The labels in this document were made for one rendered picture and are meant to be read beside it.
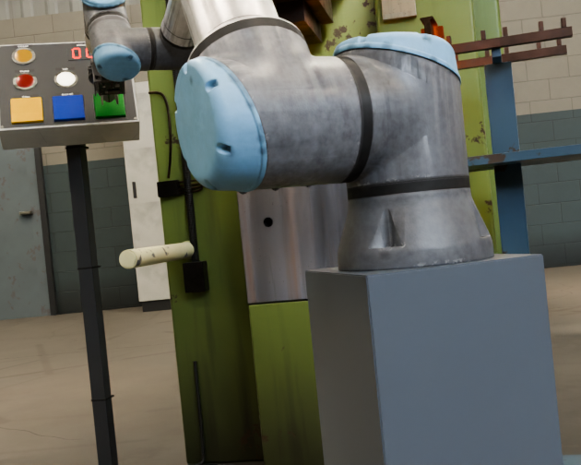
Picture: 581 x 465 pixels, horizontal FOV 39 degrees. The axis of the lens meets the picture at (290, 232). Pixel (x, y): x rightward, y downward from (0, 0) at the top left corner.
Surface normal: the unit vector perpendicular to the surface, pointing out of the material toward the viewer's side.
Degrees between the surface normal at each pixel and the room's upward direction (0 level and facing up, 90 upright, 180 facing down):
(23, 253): 90
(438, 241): 70
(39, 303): 90
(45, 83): 60
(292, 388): 90
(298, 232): 90
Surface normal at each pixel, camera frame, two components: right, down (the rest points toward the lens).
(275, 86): 0.30, -0.47
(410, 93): 0.28, -0.18
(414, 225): -0.14, -0.32
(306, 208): -0.20, 0.03
